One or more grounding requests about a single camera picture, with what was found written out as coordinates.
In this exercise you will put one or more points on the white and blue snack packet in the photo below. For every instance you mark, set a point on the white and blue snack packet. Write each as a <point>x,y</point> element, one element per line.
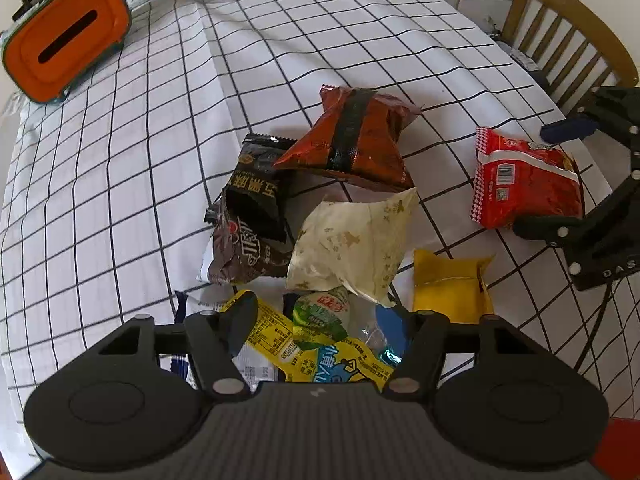
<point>255,372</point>

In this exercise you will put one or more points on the red snack packet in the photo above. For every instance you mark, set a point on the red snack packet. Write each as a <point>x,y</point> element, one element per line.
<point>520,185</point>

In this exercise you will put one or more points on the orange tissue box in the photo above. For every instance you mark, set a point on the orange tissue box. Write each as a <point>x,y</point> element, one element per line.
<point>65,40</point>

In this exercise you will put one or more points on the red-brown black-striped snack packet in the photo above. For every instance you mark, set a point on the red-brown black-striped snack packet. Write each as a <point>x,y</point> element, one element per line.
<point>350,145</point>

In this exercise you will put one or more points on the cream snack packet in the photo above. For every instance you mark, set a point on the cream snack packet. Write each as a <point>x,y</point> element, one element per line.
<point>345,245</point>

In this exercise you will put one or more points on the wooden slat-back chair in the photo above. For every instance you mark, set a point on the wooden slat-back chair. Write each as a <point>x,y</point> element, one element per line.
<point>620,60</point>

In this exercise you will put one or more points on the plain yellow snack packet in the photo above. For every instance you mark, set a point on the plain yellow snack packet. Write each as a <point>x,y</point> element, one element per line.
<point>445,290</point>

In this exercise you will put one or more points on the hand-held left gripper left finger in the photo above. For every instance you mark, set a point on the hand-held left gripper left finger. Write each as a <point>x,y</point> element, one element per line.
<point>241,314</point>

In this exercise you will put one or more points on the black snack packet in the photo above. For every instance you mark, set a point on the black snack packet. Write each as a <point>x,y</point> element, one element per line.
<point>255,180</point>

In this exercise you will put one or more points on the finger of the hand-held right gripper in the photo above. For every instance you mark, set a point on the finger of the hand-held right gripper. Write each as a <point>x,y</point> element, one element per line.
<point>567,130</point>
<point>545,230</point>

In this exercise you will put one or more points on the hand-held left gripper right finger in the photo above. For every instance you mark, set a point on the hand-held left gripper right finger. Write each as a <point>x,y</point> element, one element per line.
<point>392,327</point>

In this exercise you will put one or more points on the brown snack packet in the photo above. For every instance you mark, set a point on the brown snack packet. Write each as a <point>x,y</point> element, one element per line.
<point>235,255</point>

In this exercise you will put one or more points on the white checked tablecloth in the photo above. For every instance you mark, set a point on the white checked tablecloth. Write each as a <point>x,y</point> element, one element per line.
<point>150,185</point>

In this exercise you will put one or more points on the yellow and blue snack packet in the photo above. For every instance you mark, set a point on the yellow and blue snack packet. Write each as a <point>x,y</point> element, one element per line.
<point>325,367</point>

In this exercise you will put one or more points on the green and white snack packet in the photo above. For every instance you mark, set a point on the green and white snack packet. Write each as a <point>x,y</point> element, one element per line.
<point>320,317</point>

